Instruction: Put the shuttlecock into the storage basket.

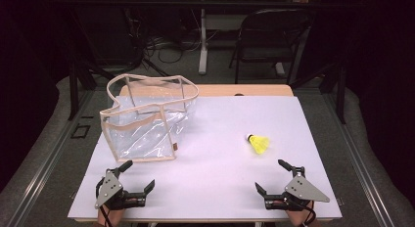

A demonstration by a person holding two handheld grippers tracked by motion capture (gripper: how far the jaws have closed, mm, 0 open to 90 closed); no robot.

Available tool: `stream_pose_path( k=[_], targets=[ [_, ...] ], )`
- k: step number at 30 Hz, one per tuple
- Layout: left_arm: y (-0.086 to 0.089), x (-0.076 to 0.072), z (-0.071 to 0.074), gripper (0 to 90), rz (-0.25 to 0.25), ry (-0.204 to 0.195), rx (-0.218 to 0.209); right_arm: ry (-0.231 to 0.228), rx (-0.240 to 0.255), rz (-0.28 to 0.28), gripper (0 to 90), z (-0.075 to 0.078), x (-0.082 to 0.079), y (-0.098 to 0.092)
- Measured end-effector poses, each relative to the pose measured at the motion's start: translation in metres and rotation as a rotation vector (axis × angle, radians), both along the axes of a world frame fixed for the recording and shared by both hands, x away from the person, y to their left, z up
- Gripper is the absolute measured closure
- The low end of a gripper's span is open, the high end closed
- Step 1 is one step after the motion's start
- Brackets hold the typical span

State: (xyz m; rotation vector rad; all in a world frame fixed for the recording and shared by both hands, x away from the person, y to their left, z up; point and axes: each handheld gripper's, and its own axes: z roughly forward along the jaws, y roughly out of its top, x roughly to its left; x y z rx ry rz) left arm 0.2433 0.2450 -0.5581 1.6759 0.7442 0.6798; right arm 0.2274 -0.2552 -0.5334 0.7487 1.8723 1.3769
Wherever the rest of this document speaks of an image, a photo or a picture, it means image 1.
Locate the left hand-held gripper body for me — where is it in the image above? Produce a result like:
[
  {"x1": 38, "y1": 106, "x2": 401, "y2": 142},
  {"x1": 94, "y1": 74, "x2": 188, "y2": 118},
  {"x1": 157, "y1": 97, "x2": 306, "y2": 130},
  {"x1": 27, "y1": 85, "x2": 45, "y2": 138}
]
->
[{"x1": 94, "y1": 167, "x2": 131, "y2": 211}]

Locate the person's left hand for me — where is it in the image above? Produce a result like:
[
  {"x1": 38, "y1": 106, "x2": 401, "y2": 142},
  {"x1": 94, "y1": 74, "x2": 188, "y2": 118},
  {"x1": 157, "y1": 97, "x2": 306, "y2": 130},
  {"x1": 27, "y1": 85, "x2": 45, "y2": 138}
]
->
[{"x1": 97, "y1": 201, "x2": 127, "y2": 227}]

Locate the wooden table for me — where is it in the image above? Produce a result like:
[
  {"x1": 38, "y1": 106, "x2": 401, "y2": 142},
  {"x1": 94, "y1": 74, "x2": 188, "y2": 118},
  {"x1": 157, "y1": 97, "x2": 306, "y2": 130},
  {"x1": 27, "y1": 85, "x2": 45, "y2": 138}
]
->
[{"x1": 74, "y1": 83, "x2": 341, "y2": 224}]

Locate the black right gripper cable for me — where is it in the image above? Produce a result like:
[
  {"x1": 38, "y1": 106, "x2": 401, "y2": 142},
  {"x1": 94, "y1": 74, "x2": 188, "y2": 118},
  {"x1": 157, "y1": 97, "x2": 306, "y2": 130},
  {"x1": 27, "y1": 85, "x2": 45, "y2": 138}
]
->
[{"x1": 287, "y1": 198, "x2": 318, "y2": 227}]

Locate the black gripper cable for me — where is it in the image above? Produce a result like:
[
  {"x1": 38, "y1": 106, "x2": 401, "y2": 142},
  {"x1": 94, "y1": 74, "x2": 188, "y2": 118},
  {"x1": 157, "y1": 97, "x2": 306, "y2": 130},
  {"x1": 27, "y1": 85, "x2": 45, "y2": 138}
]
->
[
  {"x1": 287, "y1": 198, "x2": 318, "y2": 227},
  {"x1": 95, "y1": 177, "x2": 115, "y2": 227}
]

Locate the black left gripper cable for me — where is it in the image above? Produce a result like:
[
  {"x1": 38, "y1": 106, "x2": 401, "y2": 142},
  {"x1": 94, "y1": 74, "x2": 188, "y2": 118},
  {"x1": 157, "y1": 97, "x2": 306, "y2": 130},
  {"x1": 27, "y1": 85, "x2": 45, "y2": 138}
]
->
[{"x1": 95, "y1": 177, "x2": 115, "y2": 227}]

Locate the bundle of floor cables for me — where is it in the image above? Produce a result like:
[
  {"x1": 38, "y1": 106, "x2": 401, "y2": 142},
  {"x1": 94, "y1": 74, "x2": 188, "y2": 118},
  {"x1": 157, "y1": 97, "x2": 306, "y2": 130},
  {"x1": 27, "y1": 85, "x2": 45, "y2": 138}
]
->
[{"x1": 141, "y1": 30, "x2": 204, "y2": 65}]

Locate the black floor outlet frame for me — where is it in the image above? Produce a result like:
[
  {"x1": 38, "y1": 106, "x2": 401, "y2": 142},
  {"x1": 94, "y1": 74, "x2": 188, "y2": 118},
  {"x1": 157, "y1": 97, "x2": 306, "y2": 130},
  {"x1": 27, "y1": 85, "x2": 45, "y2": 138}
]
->
[{"x1": 70, "y1": 122, "x2": 92, "y2": 140}]

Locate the yellow badminton shuttlecock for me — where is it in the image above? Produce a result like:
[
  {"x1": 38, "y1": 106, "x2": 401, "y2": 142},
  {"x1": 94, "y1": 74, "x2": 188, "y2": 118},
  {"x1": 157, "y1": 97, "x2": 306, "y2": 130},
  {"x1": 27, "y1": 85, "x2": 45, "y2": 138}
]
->
[{"x1": 245, "y1": 133, "x2": 271, "y2": 156}]

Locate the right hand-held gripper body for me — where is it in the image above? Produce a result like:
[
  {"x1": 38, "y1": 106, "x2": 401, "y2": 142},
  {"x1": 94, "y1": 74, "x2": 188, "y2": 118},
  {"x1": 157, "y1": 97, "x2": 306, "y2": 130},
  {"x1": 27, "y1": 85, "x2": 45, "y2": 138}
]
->
[{"x1": 264, "y1": 166, "x2": 331, "y2": 211}]

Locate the clear plastic bag beige trim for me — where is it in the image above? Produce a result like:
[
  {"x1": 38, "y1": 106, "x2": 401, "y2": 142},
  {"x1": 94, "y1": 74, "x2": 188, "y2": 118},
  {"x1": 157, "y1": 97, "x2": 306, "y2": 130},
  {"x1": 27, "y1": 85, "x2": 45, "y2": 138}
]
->
[{"x1": 99, "y1": 73, "x2": 201, "y2": 163}]

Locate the white board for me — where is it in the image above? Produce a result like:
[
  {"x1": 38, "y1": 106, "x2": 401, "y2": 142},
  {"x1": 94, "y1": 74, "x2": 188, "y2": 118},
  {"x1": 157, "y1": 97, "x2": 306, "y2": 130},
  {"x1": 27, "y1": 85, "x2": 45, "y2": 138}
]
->
[{"x1": 67, "y1": 95, "x2": 344, "y2": 222}]

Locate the person's right hand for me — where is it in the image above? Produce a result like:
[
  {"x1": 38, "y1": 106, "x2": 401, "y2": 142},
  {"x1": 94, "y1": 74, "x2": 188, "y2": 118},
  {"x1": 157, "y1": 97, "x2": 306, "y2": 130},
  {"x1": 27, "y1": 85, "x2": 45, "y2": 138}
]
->
[{"x1": 273, "y1": 199, "x2": 318, "y2": 227}]

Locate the black metal stand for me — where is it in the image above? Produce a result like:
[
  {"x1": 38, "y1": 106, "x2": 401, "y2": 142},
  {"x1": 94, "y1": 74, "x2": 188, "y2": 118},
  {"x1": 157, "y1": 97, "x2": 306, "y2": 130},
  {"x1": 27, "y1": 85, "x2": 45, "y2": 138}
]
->
[
  {"x1": 66, "y1": 55, "x2": 111, "y2": 121},
  {"x1": 289, "y1": 60, "x2": 347, "y2": 125}
]

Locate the black folding chair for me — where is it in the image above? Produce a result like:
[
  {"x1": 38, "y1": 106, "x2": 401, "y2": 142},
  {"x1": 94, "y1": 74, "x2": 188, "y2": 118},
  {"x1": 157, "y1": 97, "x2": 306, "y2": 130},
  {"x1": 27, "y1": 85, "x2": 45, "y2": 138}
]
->
[{"x1": 228, "y1": 8, "x2": 315, "y2": 86}]

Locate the metal floor rail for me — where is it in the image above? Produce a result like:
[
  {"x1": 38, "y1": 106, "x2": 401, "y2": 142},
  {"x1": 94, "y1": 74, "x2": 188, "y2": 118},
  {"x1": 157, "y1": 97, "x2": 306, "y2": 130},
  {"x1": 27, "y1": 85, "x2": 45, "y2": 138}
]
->
[
  {"x1": 8, "y1": 89, "x2": 96, "y2": 227},
  {"x1": 321, "y1": 89, "x2": 396, "y2": 227}
]

